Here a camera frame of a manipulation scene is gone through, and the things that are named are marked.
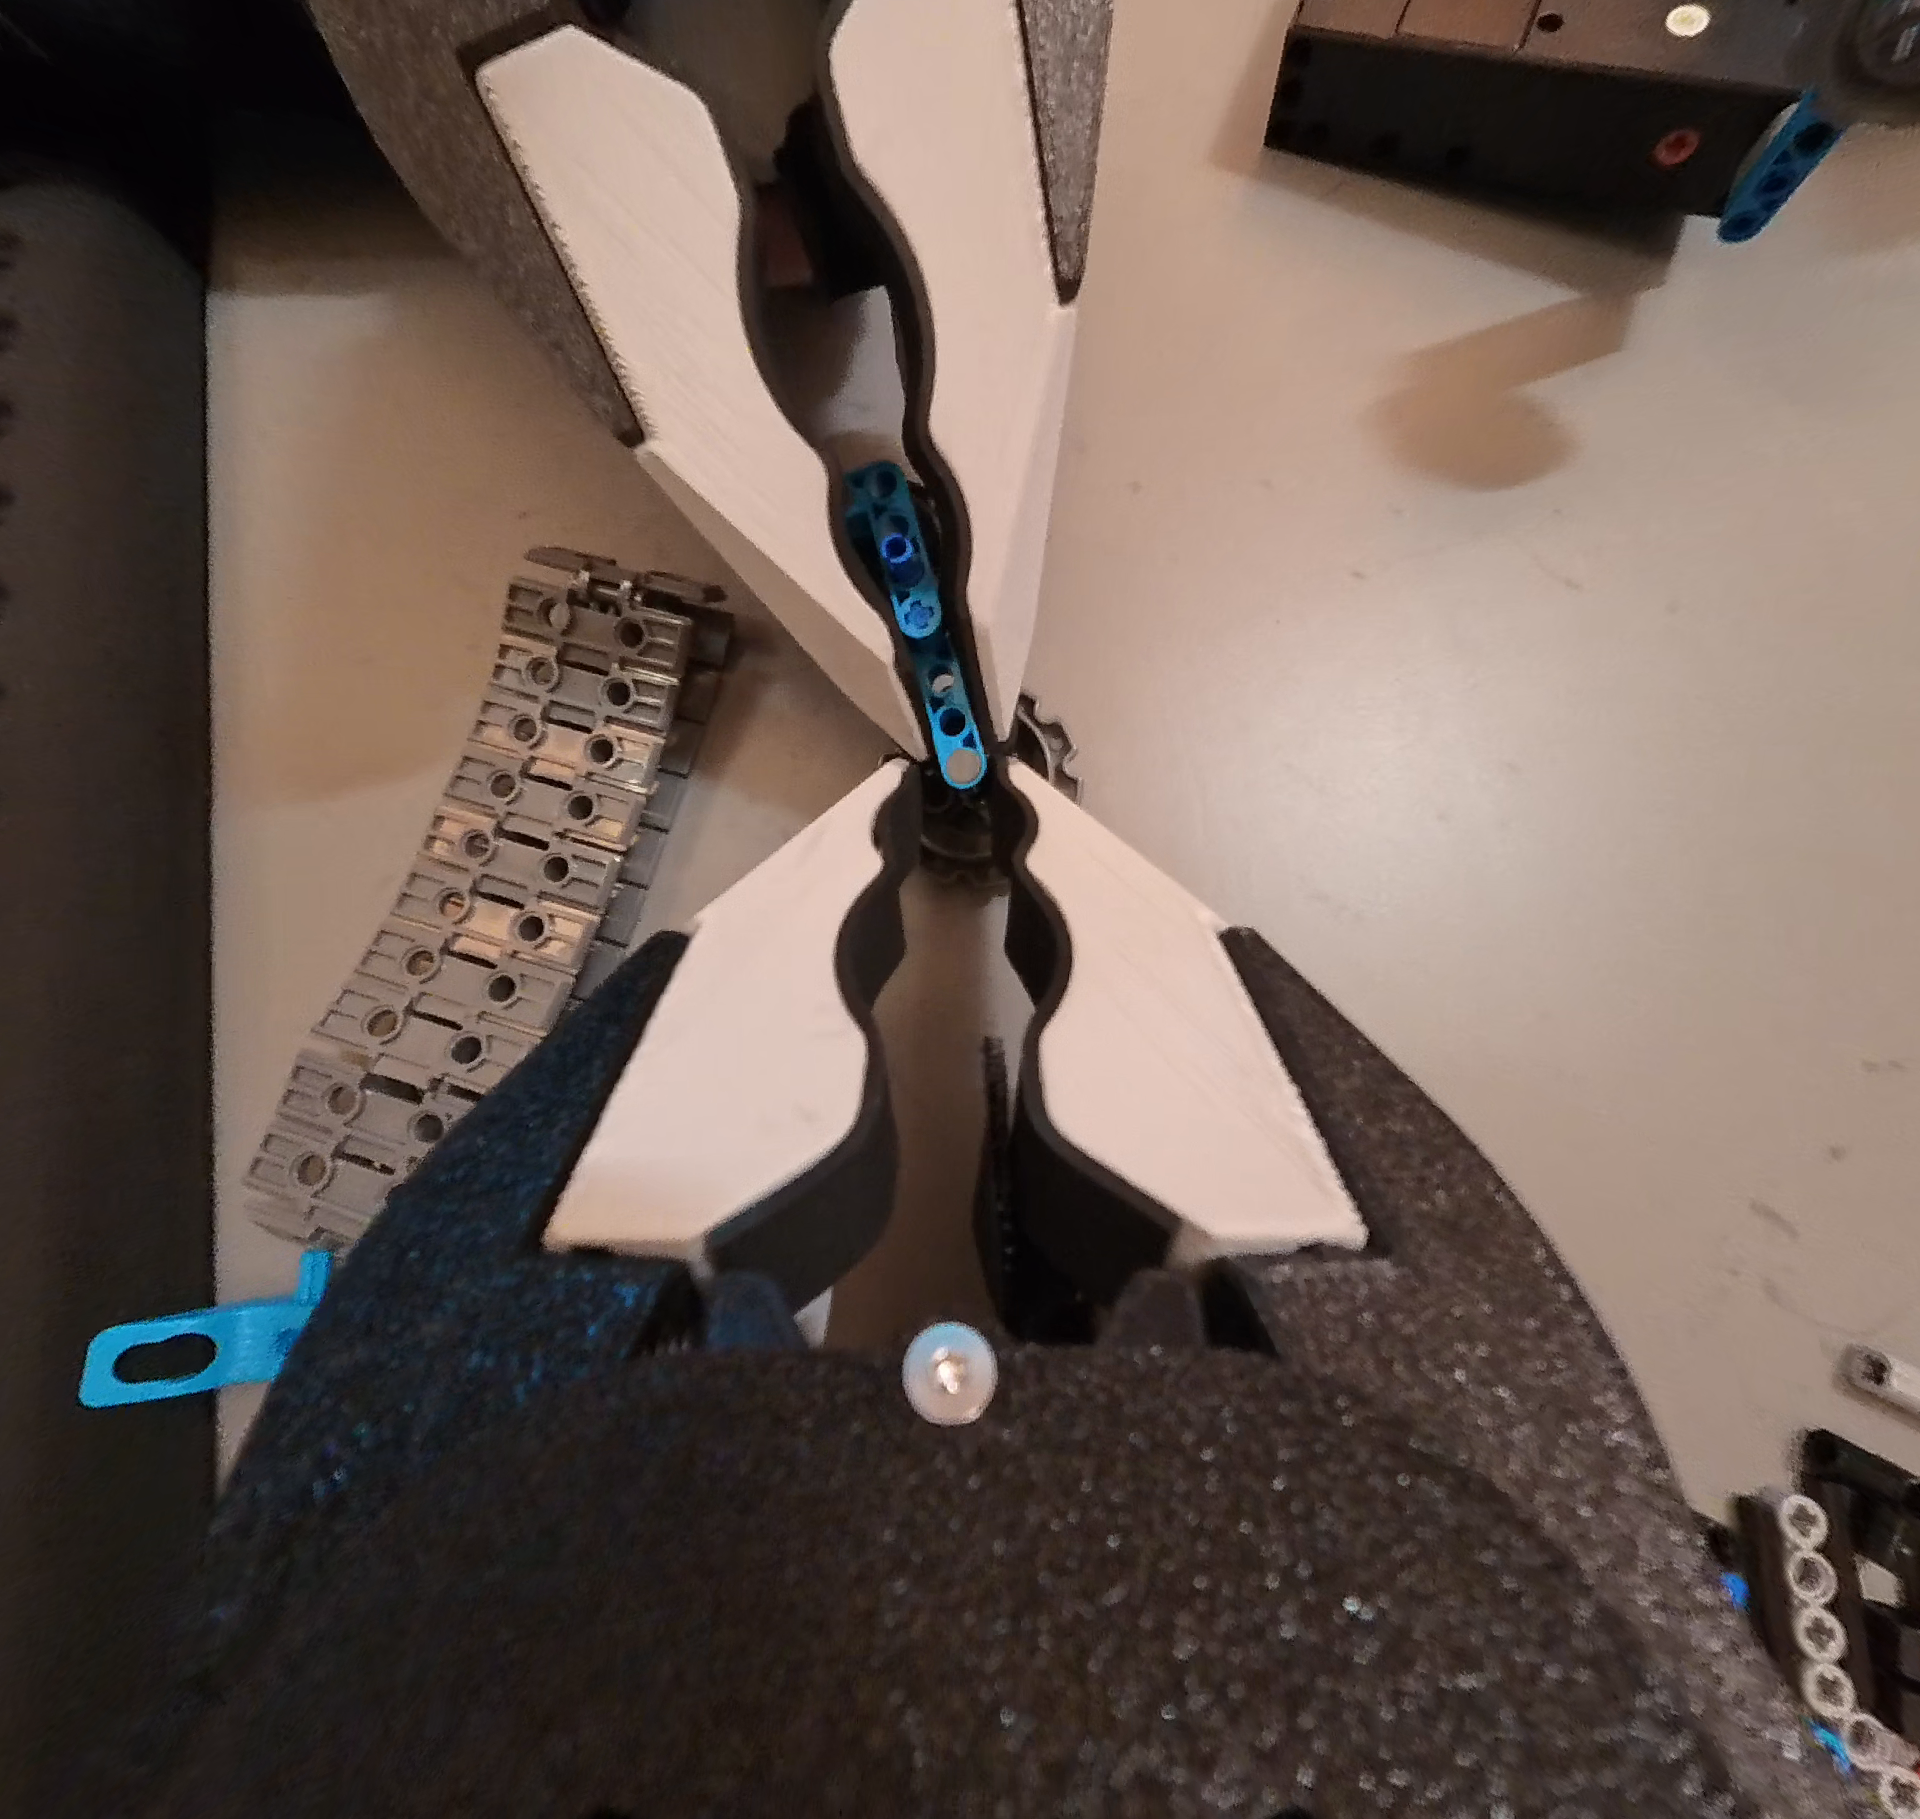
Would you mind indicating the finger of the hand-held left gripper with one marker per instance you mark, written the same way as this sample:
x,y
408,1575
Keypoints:
x,y
661,291
976,200

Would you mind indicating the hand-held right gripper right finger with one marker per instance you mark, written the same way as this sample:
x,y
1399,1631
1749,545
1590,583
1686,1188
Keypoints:
x,y
1200,1084

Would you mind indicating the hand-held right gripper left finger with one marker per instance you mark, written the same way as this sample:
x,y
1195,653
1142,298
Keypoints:
x,y
735,1070

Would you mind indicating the black toy sprocket wheel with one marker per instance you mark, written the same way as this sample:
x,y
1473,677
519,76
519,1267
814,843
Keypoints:
x,y
1051,755
961,867

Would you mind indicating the grey toy track belt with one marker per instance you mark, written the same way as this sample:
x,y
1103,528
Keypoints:
x,y
496,874

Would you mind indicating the short blue toy beam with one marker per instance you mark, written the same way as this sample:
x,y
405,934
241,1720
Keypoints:
x,y
949,732

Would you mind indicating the black motor battery block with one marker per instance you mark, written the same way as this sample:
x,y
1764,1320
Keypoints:
x,y
1499,95

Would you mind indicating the person's left hand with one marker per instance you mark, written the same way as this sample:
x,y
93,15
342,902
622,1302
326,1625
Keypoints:
x,y
782,252

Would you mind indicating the blue brick separator tool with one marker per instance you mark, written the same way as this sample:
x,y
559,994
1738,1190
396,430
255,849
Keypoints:
x,y
181,1346

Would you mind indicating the black dimpled pad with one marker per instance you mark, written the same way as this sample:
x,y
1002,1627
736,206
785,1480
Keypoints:
x,y
91,874

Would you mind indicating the pile of red black bricks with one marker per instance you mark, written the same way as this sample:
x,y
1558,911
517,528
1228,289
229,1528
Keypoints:
x,y
1830,1594

